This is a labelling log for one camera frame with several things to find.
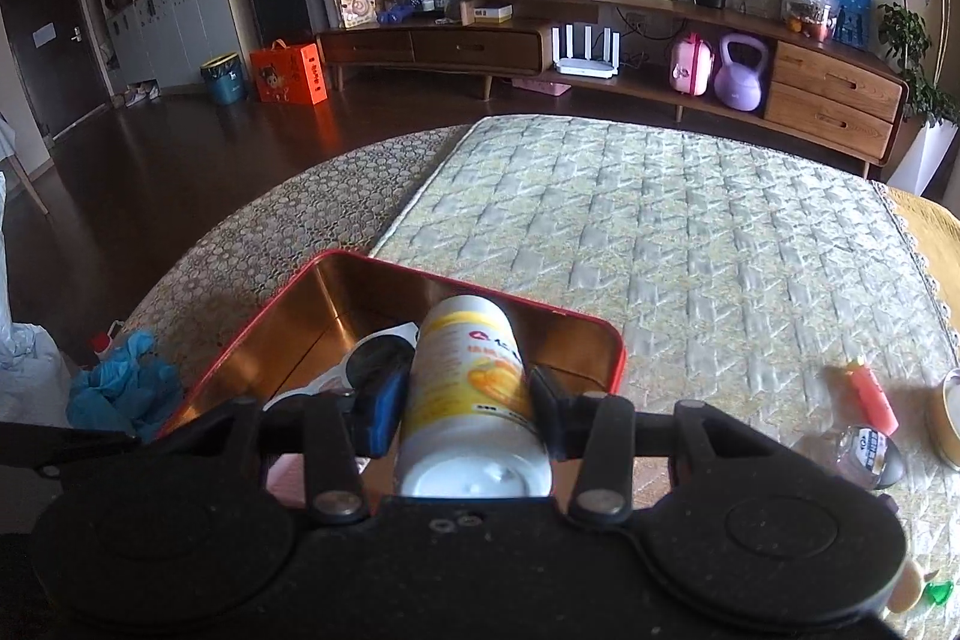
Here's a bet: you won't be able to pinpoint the white yellow label bottle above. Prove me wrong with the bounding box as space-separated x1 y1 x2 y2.
395 295 554 498

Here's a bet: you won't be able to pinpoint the round gold tin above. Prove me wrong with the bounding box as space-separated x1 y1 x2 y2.
924 368 960 470

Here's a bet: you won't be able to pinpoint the purple kettlebell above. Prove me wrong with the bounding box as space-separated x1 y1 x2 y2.
712 34 771 112

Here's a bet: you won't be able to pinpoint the dark door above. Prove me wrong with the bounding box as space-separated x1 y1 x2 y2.
0 0 112 139

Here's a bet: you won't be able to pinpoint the orange tube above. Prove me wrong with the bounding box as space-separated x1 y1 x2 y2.
825 361 899 437

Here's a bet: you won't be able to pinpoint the tall tree in white pot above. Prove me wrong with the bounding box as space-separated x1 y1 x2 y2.
870 0 960 199

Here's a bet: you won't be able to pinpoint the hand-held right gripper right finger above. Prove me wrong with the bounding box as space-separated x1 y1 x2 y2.
529 366 758 528

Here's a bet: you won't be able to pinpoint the teal trash bin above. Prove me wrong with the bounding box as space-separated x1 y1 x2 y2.
199 53 248 106

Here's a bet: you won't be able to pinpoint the red capped bottle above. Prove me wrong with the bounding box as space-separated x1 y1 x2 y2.
90 321 128 371

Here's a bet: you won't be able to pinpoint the red tin box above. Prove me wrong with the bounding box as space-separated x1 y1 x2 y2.
154 248 627 498

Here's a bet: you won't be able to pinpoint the white router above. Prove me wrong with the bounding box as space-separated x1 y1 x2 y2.
551 23 622 80

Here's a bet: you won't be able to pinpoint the small cream object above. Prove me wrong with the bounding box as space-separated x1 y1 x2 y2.
889 561 925 615

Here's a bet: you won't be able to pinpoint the white plastic bag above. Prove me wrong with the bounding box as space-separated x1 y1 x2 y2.
0 171 72 427

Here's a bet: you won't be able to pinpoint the small white box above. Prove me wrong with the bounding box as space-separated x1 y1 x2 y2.
460 1 515 26

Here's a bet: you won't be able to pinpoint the wooden tv cabinet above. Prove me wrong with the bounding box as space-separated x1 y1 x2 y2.
315 0 910 180

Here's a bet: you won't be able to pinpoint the pale quilted mattress pad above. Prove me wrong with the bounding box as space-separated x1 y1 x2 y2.
371 115 960 640

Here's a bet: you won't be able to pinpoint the white sunglasses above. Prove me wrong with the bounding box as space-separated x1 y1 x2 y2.
262 321 421 412

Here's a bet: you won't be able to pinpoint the clear bottle with black cap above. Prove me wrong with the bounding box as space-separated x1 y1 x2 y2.
791 424 905 491

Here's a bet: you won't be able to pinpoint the pink toy suitcase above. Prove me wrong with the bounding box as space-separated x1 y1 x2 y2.
670 32 713 97

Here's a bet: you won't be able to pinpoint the orange gift box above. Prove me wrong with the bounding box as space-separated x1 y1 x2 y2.
250 40 329 106

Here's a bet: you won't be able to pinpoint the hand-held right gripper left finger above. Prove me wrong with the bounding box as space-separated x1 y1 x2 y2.
187 368 412 527

